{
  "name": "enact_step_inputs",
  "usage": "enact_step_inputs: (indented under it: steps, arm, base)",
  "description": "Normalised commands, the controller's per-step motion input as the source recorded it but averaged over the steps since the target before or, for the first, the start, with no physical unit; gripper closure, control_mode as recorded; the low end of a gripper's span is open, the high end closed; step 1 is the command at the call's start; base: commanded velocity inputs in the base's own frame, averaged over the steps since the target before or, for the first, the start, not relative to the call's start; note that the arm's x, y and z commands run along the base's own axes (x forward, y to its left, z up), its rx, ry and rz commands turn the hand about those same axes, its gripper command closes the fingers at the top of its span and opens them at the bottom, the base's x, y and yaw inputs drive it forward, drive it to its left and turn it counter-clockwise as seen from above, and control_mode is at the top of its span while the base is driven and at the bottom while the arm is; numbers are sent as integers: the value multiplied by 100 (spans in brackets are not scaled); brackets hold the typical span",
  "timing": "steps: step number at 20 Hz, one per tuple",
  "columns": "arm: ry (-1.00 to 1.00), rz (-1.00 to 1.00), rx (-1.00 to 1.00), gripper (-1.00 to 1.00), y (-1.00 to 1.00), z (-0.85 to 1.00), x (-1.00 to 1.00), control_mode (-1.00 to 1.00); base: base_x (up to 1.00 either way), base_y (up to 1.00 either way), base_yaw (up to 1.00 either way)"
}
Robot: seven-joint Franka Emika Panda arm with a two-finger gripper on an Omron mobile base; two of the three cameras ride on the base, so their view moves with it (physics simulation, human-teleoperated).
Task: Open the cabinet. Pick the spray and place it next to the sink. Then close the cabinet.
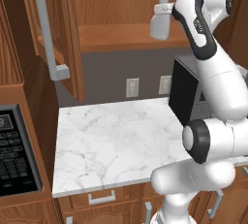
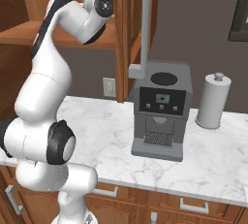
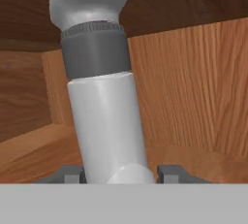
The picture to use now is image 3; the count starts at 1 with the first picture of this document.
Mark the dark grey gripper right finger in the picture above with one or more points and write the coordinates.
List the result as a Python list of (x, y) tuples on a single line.
[(171, 174)]

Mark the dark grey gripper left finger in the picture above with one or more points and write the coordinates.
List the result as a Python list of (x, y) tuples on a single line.
[(70, 174)]

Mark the white spray bottle grey collar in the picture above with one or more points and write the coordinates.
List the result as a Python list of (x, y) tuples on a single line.
[(103, 111)]

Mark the wooden cabinet interior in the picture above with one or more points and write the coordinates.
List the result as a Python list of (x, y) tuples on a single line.
[(193, 89)]

